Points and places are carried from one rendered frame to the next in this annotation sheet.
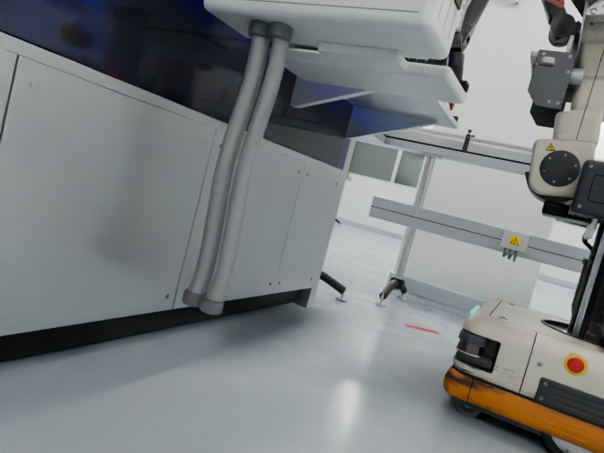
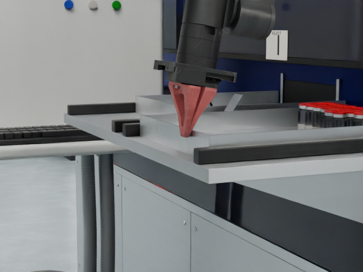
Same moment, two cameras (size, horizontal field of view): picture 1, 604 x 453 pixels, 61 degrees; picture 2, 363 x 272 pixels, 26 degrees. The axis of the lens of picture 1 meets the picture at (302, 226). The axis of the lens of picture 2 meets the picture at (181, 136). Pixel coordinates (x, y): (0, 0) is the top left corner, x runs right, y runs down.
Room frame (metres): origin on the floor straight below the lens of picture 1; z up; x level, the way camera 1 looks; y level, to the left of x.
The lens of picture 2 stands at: (2.64, -1.24, 1.06)
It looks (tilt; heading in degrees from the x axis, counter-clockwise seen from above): 8 degrees down; 132
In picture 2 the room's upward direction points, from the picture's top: straight up
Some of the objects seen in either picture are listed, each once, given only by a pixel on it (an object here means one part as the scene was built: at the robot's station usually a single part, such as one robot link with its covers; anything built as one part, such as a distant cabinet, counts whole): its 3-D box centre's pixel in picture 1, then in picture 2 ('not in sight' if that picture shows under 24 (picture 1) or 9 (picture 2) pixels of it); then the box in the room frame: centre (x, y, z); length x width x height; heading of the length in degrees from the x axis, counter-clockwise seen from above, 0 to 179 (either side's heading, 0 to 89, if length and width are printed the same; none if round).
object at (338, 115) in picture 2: not in sight; (339, 126); (2.03, -0.18, 0.90); 0.02 x 0.02 x 0.05
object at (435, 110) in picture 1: (373, 92); (246, 132); (1.80, -0.12, 0.87); 0.70 x 0.48 x 0.02; 155
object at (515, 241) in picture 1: (515, 241); not in sight; (2.54, -1.04, 0.50); 0.12 x 0.05 x 0.09; 65
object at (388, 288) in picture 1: (395, 289); not in sight; (2.83, -0.59, 0.07); 0.50 x 0.08 x 0.14; 155
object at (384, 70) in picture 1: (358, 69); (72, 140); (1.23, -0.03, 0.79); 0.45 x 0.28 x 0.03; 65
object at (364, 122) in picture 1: (390, 129); (317, 202); (2.02, -0.24, 0.79); 0.34 x 0.03 x 0.13; 65
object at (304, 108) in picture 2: not in sight; (330, 121); (1.98, -0.14, 0.90); 0.18 x 0.02 x 0.05; 155
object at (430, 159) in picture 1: (413, 222); not in sight; (2.83, -0.59, 0.46); 0.09 x 0.09 x 0.77; 65
